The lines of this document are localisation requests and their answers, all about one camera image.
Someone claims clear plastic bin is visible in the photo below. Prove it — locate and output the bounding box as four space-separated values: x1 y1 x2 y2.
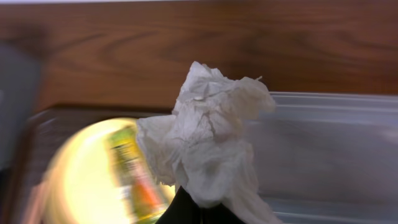
245 92 397 223

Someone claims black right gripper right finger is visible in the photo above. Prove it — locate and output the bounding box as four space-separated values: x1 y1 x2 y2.
201 203 245 224

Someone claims green yellow snack wrapper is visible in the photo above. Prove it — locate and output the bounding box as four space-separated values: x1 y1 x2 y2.
107 126 169 224

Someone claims brown plastic tray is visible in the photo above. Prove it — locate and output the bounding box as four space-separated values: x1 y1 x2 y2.
1 105 171 223

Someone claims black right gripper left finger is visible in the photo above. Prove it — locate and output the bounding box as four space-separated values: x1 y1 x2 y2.
156 187 201 224

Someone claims white tissue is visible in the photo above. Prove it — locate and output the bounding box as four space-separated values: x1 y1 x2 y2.
136 62 279 223

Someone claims yellow plate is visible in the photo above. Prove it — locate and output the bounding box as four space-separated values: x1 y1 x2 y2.
42 117 177 224

